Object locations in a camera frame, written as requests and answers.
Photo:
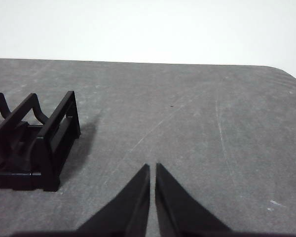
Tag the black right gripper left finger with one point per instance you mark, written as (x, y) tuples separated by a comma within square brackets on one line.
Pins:
[(128, 212)]

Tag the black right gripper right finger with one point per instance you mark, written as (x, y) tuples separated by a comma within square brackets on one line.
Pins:
[(177, 214)]

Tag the black plastic dish rack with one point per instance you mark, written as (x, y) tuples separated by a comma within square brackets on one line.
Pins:
[(39, 158)]

